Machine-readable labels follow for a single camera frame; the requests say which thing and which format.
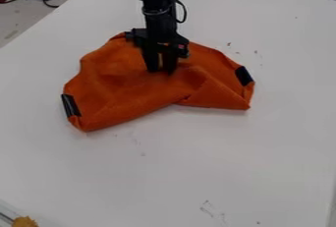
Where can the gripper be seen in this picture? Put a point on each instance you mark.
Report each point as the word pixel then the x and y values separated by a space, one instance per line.
pixel 160 31

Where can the orange cloth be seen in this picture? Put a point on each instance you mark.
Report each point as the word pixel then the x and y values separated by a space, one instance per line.
pixel 144 86

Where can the yellow toy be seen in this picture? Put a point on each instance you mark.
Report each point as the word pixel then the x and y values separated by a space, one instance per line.
pixel 24 221

